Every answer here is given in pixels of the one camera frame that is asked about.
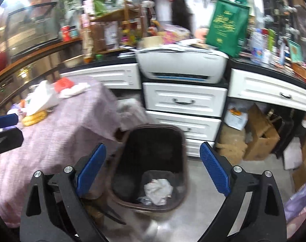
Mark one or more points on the open brown cardboard box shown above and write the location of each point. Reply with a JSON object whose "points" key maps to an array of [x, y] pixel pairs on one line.
{"points": [[259, 133]]}

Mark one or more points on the crumpled white paper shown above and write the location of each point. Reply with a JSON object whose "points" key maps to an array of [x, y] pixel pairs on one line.
{"points": [[159, 190]]}

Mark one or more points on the yellow crocheted item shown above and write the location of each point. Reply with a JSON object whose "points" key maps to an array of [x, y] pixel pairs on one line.
{"points": [[34, 118]]}

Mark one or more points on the flat grey cardboard sheet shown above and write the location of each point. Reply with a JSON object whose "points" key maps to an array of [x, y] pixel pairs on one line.
{"points": [[292, 153]]}

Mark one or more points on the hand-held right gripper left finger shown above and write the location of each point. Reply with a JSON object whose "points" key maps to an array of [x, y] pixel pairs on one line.
{"points": [[91, 171]]}

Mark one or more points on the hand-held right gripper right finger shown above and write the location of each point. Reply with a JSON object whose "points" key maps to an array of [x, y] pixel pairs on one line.
{"points": [[214, 169]]}

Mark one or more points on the wooden shelf rack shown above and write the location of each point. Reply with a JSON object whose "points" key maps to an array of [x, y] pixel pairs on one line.
{"points": [[129, 12]]}

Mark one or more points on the white crumpled tissue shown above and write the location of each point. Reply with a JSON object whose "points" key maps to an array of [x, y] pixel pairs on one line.
{"points": [[74, 90]]}

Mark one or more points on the red mesh sleeve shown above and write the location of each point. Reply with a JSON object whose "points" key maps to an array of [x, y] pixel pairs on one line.
{"points": [[63, 85]]}

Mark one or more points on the purple floral bag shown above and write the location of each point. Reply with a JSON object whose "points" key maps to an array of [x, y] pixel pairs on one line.
{"points": [[301, 204]]}

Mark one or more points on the white cloth on table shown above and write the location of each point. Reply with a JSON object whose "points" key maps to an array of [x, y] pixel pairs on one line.
{"points": [[42, 98]]}

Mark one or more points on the brown plush toy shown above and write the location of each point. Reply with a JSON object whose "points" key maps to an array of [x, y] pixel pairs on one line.
{"points": [[230, 143]]}

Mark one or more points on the purple striped tablecloth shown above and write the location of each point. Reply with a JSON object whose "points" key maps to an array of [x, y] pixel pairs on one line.
{"points": [[67, 131]]}

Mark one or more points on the white bag with orange print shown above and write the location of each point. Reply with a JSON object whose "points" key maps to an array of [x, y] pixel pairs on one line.
{"points": [[235, 119]]}

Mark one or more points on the white printer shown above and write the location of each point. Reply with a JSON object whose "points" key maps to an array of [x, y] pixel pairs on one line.
{"points": [[183, 63]]}

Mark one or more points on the red can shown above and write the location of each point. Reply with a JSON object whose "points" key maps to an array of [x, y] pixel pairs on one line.
{"points": [[66, 33]]}

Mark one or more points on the glass display cabinet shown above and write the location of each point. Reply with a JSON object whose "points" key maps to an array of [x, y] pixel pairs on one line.
{"points": [[29, 25]]}

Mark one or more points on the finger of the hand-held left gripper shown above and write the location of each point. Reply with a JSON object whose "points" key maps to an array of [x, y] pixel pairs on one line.
{"points": [[6, 141], [4, 121]]}

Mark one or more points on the dark brown trash bin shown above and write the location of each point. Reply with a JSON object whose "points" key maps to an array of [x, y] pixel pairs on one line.
{"points": [[153, 151]]}

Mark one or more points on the teal picture frame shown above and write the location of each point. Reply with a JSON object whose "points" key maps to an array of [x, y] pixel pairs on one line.
{"points": [[295, 51]]}

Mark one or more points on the clear plastic bag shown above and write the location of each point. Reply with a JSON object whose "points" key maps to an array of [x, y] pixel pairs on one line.
{"points": [[131, 113]]}

